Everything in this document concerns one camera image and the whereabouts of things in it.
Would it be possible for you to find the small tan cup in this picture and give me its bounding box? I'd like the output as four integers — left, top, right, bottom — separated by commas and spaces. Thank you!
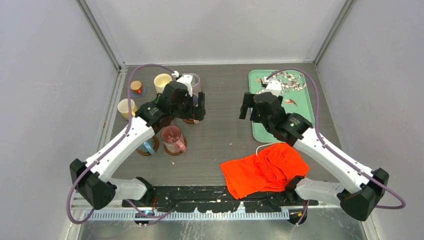
130, 80, 143, 95

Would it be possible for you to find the brown wooden coaster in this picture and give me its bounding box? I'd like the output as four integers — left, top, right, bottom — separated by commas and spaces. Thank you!
183, 119, 200, 124
163, 137, 187, 156
136, 136, 160, 157

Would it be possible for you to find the lilac ceramic mug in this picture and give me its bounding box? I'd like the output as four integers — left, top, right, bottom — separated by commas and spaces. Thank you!
190, 73, 202, 95

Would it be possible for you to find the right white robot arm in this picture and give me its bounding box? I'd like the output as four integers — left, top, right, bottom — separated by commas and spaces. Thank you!
239, 92, 390, 222

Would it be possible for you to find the blue mug yellow inside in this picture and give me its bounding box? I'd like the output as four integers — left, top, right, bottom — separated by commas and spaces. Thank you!
137, 137, 157, 157

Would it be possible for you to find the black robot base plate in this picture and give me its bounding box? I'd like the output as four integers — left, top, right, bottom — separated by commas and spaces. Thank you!
131, 185, 306, 213

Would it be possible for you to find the green floral tray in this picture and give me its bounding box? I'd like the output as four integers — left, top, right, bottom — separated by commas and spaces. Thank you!
248, 69, 315, 144

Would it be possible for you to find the pink mug purple inside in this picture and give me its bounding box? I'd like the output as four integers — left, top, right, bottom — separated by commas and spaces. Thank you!
192, 93, 199, 107

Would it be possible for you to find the blue round coaster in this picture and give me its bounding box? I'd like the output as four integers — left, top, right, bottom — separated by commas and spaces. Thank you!
130, 87, 148, 99

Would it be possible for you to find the cream white mug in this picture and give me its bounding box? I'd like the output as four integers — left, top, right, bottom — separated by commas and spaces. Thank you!
153, 73, 173, 94

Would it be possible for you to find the green inside mug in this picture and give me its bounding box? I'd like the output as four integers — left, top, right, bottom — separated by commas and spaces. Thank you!
151, 93, 161, 104

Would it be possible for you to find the pink floral mug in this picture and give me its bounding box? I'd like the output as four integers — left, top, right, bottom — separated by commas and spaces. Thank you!
160, 125, 184, 143

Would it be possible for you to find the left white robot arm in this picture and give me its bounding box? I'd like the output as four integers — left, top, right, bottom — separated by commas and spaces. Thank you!
69, 81, 206, 210

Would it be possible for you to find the orange cloth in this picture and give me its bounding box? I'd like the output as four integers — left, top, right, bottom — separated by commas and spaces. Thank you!
220, 143, 310, 200

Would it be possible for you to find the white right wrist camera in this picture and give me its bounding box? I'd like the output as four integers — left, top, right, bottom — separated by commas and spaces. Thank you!
259, 77, 282, 97

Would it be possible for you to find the white cord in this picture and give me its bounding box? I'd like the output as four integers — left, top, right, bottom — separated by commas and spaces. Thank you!
255, 142, 276, 157

